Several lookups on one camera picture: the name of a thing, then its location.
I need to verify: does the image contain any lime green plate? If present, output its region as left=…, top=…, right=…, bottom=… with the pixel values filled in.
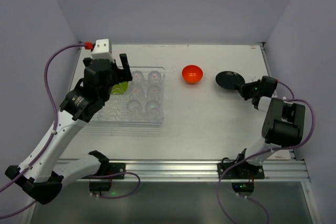
left=111, top=81, right=129, bottom=95

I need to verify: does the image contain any black plate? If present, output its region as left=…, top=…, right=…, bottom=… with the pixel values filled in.
left=215, top=71, right=245, bottom=90

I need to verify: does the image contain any orange plastic bowl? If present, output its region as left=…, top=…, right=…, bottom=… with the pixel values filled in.
left=182, top=65, right=204, bottom=84

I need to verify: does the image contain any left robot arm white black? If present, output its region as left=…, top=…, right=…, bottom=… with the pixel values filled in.
left=5, top=54, right=132, bottom=205

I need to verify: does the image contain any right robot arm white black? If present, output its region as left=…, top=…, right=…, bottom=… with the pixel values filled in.
left=234, top=76, right=306, bottom=167

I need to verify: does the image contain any clear plastic dish rack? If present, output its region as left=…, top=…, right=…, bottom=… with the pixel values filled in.
left=90, top=66, right=165, bottom=126

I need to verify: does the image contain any clear glass back left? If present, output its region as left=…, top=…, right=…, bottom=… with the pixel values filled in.
left=132, top=70, right=144, bottom=83

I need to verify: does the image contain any clear glass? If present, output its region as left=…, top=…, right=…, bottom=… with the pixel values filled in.
left=129, top=83, right=145, bottom=100
left=147, top=84, right=161, bottom=100
left=148, top=70, right=162, bottom=85
left=145, top=100, right=160, bottom=118
left=132, top=70, right=144, bottom=83
left=127, top=99, right=143, bottom=118

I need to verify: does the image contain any clear glass middle left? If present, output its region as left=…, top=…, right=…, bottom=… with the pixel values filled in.
left=129, top=83, right=145, bottom=100

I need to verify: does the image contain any clear glass back right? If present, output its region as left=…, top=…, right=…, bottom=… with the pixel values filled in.
left=148, top=70, right=162, bottom=85

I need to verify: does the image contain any clear glass middle right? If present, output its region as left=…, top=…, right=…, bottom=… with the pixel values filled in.
left=147, top=84, right=161, bottom=100

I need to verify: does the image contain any clear glass front left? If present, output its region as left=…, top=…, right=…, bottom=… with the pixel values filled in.
left=127, top=99, right=143, bottom=118

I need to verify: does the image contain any clear glass front right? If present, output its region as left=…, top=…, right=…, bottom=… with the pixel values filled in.
left=145, top=100, right=160, bottom=118

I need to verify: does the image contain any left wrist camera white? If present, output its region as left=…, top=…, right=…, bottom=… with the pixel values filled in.
left=91, top=39, right=113, bottom=61

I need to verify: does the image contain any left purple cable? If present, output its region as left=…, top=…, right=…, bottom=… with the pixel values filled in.
left=0, top=41, right=141, bottom=219

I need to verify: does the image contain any aluminium front rail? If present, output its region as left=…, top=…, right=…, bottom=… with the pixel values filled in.
left=33, top=158, right=310, bottom=183

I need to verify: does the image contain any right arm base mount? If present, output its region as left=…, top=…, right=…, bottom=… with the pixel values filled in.
left=217, top=157, right=265, bottom=197

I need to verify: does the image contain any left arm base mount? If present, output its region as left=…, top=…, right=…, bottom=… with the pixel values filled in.
left=89, top=163, right=126, bottom=195

